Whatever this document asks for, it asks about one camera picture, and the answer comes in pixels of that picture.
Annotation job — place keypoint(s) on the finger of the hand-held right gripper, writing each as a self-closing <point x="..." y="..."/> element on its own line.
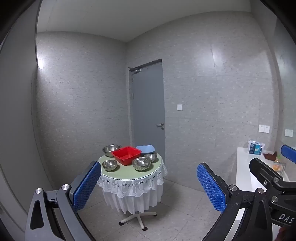
<point x="266" y="170"/>
<point x="289" y="154"/>

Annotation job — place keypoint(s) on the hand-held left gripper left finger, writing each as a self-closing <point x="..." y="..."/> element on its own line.
<point x="85" y="185"/>

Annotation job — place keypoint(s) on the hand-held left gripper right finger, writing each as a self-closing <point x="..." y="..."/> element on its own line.
<point x="211" y="187"/>

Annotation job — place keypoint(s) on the large steel bowl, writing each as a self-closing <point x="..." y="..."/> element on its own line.
<point x="111" y="150"/>

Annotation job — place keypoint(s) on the red plastic basin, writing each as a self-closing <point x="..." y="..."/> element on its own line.
<point x="126" y="155"/>

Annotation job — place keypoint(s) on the light blue bowl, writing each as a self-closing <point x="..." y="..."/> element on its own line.
<point x="145" y="148"/>

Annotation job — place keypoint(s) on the clear container with orange fruit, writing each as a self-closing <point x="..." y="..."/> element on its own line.
<point x="276" y="166"/>

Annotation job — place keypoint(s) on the dark brown dish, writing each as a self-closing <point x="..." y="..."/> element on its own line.
<point x="270" y="156"/>

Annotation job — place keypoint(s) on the white counter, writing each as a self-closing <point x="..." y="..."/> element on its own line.
<point x="242" y="166"/>

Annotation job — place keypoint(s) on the blue white tissue packet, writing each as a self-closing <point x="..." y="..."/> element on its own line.
<point x="255" y="148"/>

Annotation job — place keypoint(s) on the round table with lace cloth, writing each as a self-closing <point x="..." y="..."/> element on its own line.
<point x="129" y="185"/>

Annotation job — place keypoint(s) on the grey door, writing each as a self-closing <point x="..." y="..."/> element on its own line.
<point x="146" y="104"/>

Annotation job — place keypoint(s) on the door closer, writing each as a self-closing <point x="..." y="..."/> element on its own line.
<point x="135" y="70"/>

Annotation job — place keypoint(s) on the white wall socket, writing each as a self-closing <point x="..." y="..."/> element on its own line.
<point x="264" y="128"/>
<point x="289" y="132"/>

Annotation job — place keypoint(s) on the round pedestal table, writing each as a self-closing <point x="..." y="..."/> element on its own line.
<point x="136" y="219"/>

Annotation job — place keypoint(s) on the white light switch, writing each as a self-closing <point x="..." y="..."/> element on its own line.
<point x="179" y="107"/>

